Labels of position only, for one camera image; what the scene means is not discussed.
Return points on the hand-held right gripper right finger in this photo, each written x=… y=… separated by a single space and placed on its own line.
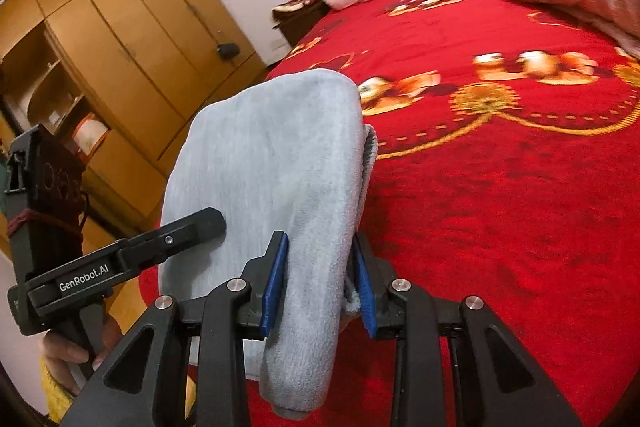
x=365 y=292

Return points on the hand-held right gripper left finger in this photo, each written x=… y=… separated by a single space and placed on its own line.
x=277 y=287

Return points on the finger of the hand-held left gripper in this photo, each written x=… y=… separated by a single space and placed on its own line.
x=195 y=227

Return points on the grey-blue pants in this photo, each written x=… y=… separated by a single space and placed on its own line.
x=280 y=157

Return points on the person's left hand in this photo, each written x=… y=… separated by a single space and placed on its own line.
x=57 y=352

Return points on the round white orange box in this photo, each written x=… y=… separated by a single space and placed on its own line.
x=90 y=134

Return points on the red printed blanket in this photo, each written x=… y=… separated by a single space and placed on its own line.
x=500 y=207

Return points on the small black bag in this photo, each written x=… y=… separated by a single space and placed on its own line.
x=229 y=51

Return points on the wooden wardrobe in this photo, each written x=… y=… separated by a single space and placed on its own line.
x=125 y=32

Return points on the dark wooden nightstand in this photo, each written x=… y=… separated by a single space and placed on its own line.
x=295 y=27

